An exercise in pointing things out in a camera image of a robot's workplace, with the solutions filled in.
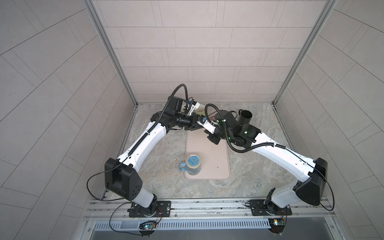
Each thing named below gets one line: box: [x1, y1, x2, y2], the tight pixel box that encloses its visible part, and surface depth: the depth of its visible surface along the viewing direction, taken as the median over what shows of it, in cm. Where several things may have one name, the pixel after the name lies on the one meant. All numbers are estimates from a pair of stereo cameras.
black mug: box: [238, 109, 253, 126], surface depth 101 cm
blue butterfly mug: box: [178, 154, 201, 176], surface depth 78 cm
